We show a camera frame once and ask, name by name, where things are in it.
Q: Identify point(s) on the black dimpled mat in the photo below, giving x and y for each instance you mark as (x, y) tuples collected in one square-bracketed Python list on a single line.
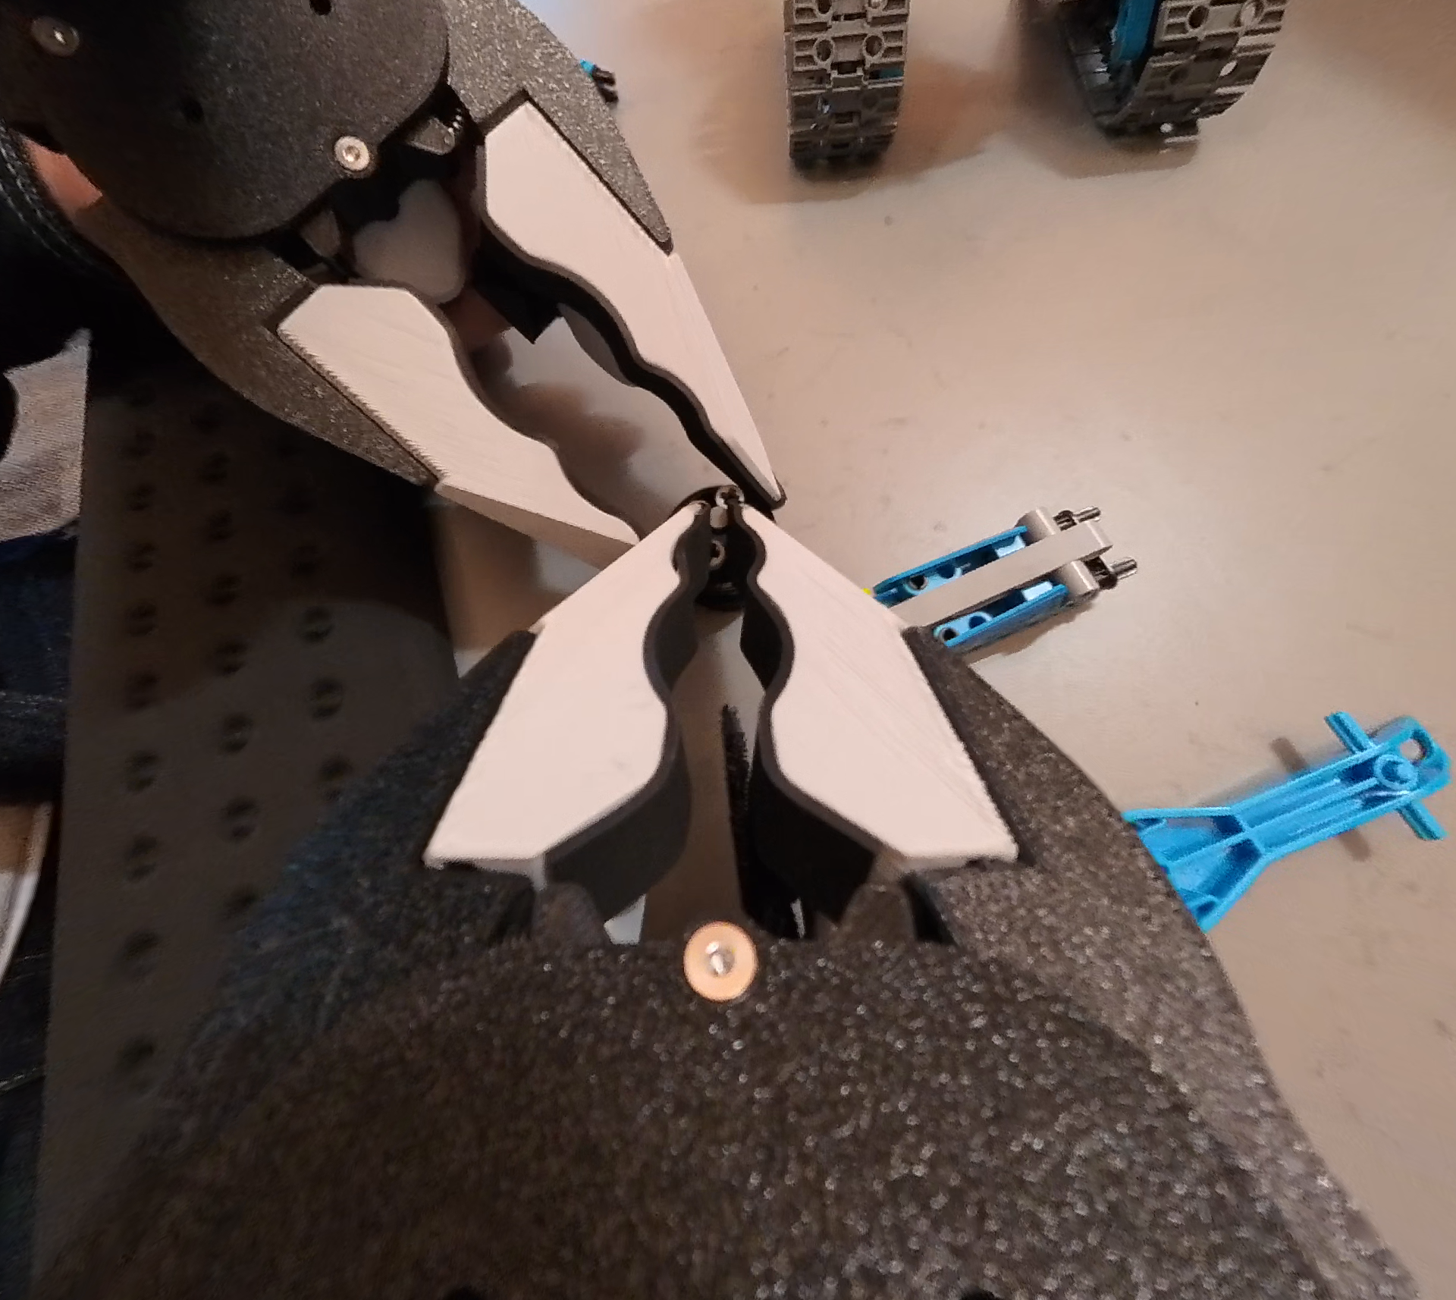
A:
[(227, 641)]

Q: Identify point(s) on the blue round brick piece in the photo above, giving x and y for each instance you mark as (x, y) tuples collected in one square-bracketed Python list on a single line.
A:
[(597, 78)]

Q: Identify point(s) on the person's leg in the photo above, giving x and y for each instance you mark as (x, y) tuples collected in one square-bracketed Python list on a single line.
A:
[(22, 641)]

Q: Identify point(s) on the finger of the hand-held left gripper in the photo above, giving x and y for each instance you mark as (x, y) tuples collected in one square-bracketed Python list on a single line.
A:
[(614, 265), (420, 391)]

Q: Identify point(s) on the blue grey brick assembly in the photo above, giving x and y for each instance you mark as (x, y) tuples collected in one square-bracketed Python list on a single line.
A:
[(1001, 573)]

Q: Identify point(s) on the blue brick separator tool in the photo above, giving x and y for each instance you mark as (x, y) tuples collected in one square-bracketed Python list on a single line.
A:
[(1251, 823)]

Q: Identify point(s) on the person's left hand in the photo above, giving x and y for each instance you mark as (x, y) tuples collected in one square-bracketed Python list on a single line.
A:
[(62, 186)]

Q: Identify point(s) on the white desk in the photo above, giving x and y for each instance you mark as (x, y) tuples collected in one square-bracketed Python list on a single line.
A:
[(1023, 356)]

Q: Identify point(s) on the black wheel hub piece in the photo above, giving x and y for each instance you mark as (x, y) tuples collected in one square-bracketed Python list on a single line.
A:
[(722, 527)]

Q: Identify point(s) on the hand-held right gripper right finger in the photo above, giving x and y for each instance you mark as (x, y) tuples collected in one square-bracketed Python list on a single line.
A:
[(887, 743)]

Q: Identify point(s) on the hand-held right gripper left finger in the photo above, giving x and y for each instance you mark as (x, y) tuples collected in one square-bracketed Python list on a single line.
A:
[(546, 743)]

